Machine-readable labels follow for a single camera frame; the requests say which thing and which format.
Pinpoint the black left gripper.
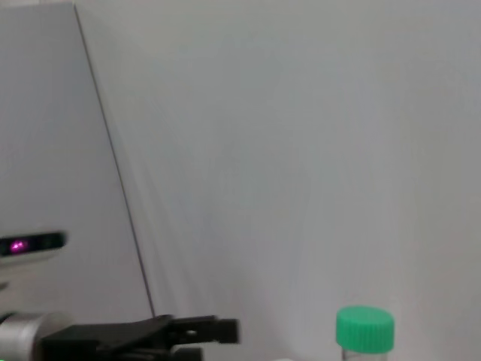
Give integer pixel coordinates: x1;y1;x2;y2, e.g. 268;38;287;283
40;314;242;361

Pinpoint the clear test tube green cap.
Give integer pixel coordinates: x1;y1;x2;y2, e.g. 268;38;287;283
335;305;396;361

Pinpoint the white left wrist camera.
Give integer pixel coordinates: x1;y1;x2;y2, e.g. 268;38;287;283
0;230;69;290

